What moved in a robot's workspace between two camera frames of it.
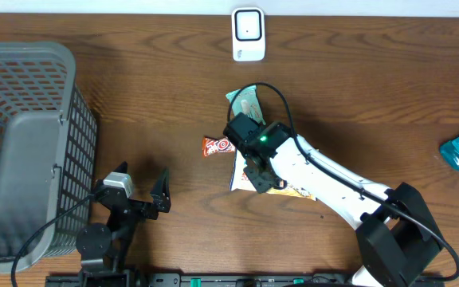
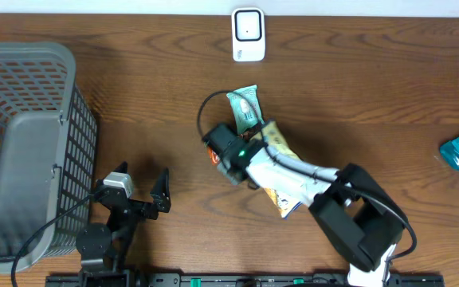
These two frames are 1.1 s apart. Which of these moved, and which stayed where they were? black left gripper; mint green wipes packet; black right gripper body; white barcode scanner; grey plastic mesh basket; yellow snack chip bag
Moved: yellow snack chip bag; black right gripper body
Stayed: grey plastic mesh basket; mint green wipes packet; white barcode scanner; black left gripper
